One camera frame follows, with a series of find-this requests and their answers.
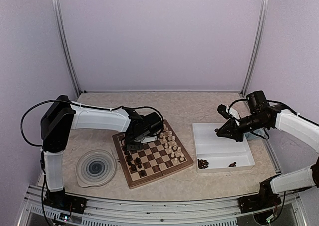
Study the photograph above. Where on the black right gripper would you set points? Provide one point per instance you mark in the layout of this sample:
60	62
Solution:
234	132

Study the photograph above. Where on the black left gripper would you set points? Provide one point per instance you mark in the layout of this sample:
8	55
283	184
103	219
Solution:
130	146

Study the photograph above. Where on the white plastic tray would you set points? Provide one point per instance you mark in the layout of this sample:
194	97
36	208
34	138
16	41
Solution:
219	151

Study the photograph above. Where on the wooden chess board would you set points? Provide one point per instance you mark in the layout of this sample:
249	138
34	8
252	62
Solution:
153	171

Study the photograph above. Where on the dark piece back rank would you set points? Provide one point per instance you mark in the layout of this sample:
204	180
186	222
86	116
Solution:
133	168

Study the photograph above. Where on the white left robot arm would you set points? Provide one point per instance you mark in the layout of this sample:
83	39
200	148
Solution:
65	116

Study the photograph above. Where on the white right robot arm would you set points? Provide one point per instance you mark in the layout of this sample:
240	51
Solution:
296	142

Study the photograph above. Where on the white chess pieces row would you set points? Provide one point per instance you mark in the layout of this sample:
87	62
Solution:
169	150

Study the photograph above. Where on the light blue mug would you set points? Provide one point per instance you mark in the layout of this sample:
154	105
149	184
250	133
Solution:
249	136

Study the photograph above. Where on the collapsible silicone bowl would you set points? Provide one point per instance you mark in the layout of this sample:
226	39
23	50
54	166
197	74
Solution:
95	168

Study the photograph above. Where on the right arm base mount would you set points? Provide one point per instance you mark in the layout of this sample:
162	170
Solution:
265	198

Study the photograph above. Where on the right aluminium frame post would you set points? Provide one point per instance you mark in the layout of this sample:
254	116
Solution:
256	46

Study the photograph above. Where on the aluminium frame post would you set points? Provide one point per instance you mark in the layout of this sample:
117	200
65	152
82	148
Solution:
256	46
65	48

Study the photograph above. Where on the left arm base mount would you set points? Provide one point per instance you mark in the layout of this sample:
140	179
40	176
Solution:
66	202

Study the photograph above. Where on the front aluminium rail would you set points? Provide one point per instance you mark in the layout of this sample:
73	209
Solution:
111	212

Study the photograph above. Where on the left aluminium frame post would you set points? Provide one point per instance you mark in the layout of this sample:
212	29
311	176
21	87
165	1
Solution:
65	48

